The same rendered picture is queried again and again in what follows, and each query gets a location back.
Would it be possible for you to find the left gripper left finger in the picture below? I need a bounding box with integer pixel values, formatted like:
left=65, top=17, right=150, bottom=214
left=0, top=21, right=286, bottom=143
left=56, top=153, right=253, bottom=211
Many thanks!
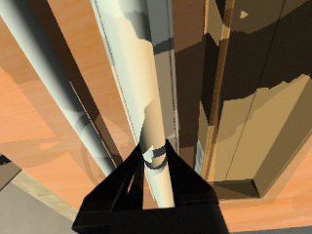
left=78, top=144, right=144, bottom=213

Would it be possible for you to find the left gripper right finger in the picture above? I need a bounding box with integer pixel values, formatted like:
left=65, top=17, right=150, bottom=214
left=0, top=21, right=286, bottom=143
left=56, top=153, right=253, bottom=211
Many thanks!
left=165, top=139, right=219, bottom=207

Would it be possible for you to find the brown cardboard carton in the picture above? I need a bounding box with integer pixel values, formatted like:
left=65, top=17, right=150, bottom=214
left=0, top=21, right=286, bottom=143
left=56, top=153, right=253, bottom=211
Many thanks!
left=194, top=0, right=312, bottom=201

